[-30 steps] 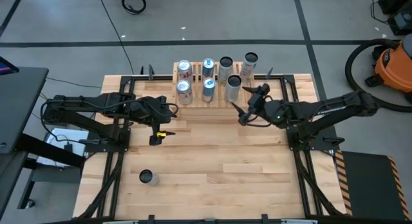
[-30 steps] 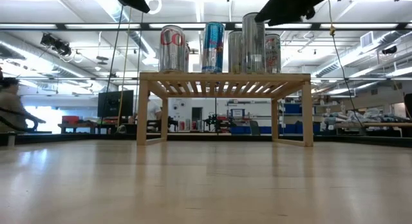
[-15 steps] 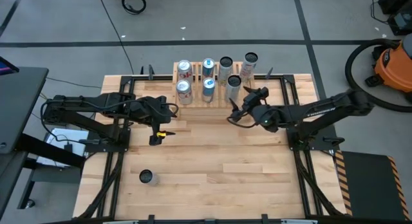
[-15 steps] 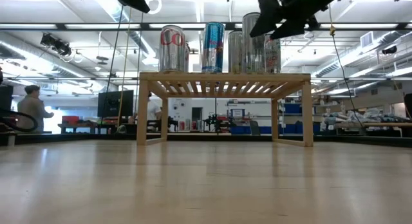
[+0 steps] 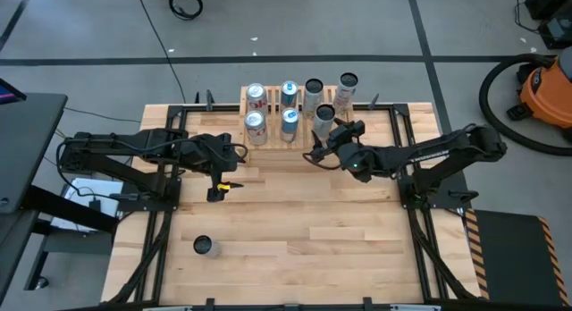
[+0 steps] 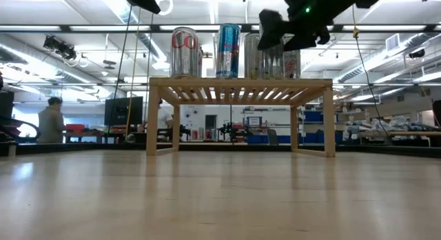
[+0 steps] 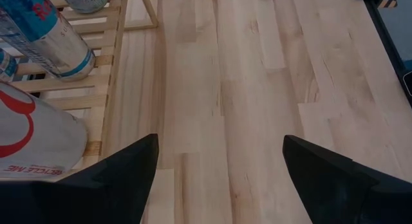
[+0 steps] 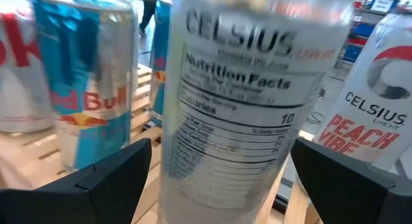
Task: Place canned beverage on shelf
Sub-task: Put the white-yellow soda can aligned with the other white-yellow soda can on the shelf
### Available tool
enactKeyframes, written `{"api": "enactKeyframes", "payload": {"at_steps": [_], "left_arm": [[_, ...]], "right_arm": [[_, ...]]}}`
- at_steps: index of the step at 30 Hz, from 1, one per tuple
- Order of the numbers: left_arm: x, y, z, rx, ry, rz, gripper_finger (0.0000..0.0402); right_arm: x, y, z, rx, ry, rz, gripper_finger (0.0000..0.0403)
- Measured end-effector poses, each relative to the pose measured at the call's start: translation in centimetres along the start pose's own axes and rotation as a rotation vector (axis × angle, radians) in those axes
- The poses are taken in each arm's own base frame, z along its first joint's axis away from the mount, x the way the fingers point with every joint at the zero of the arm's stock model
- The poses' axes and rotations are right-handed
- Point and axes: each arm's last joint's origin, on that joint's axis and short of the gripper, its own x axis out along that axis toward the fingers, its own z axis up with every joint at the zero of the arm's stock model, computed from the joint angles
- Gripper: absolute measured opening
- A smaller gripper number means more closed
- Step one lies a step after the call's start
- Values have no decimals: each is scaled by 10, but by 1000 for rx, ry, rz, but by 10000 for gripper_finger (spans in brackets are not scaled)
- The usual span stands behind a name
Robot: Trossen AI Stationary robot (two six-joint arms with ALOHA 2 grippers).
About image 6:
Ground black hanging cable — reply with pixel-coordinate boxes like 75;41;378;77
105;5;134;137

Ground Celsius Peach Vibe can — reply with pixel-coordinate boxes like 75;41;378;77
283;49;302;79

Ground pile of bags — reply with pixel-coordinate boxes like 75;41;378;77
346;114;435;133

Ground person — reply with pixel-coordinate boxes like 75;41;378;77
156;98;174;130
37;97;67;144

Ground wooden slatted crate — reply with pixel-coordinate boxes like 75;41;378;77
145;77;337;158

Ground low bench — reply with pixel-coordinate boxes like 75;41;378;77
61;131;120;144

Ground wooden work table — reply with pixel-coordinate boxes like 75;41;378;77
358;130;441;148

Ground Red Bull can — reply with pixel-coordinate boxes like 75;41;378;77
216;23;242;79

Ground blue storage bin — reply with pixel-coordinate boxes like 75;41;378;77
298;132;345;145
302;110;325;123
246;134;270;145

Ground black ceiling spotlight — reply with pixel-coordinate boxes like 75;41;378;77
43;35;77;61

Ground black office chair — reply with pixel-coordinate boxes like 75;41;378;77
0;90;43;157

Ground white hanging ring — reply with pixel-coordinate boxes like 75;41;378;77
156;0;174;16

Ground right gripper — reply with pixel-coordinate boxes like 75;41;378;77
257;0;334;52

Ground red box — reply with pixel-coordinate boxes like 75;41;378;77
65;123;85;134

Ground black aluminium table frame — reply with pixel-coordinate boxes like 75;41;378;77
0;140;441;159

